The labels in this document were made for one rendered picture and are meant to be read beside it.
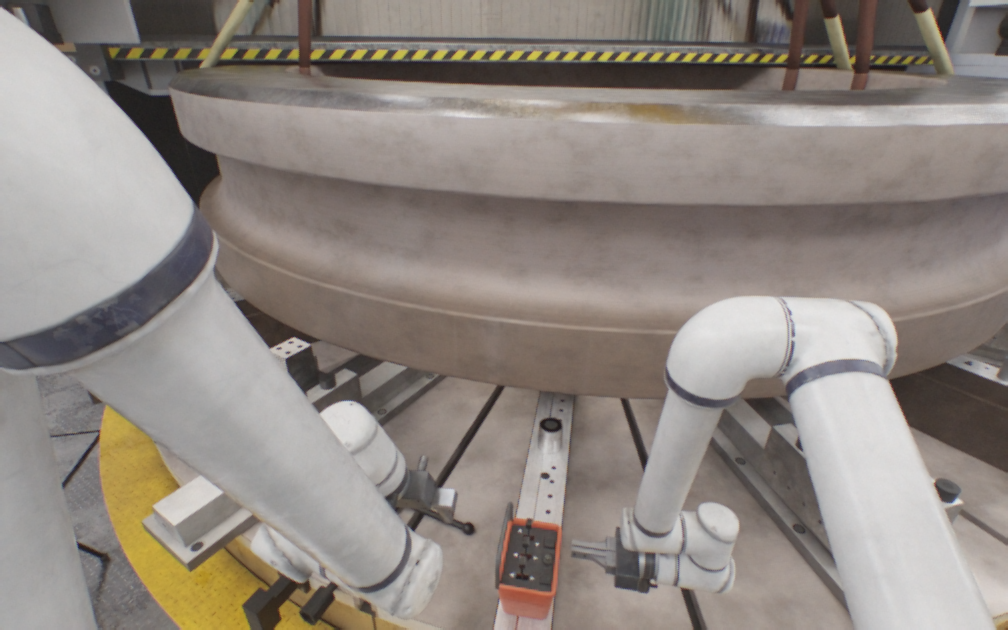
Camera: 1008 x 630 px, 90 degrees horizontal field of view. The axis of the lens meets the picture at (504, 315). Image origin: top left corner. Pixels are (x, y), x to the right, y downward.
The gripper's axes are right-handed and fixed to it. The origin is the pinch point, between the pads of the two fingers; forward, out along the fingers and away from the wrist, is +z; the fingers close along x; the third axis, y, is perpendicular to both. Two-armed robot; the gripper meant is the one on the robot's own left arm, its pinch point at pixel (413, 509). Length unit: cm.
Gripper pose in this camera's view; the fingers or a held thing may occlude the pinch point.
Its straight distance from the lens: 101.7
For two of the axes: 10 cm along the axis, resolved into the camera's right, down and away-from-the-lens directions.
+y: 1.4, -7.8, 6.1
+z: 1.7, 6.3, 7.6
